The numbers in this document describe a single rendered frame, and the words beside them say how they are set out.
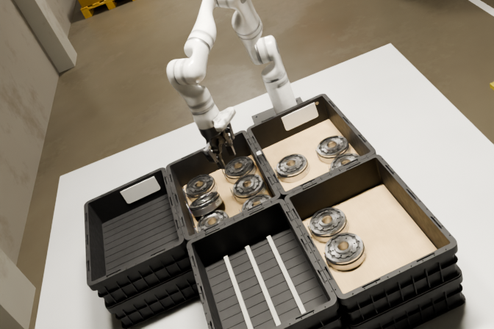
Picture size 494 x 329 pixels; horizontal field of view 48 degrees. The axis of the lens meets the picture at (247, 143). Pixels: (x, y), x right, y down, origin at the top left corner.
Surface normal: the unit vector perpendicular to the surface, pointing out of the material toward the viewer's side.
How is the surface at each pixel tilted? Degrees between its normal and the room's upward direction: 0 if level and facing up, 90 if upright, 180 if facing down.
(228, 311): 0
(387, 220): 0
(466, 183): 0
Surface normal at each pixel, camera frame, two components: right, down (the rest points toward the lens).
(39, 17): 0.18, 0.54
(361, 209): -0.33, -0.76
